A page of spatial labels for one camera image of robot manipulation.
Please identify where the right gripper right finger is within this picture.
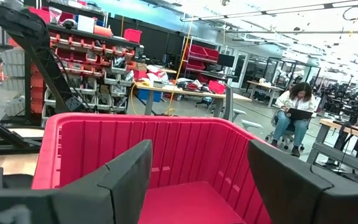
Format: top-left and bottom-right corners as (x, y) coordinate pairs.
(247, 139), (358, 224)

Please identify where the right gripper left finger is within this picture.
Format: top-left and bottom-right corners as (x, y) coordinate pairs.
(0, 139), (154, 224)

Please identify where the red plastic bin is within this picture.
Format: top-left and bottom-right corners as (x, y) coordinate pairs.
(30, 111), (273, 224)

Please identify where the blue storage bin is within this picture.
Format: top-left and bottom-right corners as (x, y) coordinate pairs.
(137, 88), (163, 103)

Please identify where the wooden table with grey legs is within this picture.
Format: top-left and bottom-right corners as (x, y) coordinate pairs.
(306, 117), (358, 175)

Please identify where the black laptop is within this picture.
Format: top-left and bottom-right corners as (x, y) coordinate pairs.
(286, 108), (314, 121)

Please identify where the person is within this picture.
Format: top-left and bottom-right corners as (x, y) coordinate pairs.
(270, 81), (319, 158)

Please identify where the grey office chair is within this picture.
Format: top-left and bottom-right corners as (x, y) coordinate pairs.
(221, 83), (264, 131)

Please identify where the small red crate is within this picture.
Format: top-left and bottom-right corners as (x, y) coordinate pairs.
(208, 80), (227, 95)
(123, 28), (143, 44)

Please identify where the wooden worktable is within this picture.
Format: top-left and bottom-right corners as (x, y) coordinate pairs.
(133, 81), (254, 118)

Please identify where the shelf rack with parts bins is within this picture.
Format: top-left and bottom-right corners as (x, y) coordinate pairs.
(28, 6), (142, 124)

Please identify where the black monitor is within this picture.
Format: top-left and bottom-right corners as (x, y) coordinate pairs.
(218, 54), (236, 68)

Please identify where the metal rack with red bins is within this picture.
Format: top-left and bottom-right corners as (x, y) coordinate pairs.
(182, 43), (221, 84)

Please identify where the white box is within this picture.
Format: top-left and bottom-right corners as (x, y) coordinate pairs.
(75, 14), (96, 34)

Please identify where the black left aluminium frame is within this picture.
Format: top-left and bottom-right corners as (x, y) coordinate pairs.
(0, 111), (43, 175)

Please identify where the yellow cable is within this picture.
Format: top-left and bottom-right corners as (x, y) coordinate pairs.
(165, 18), (194, 116)

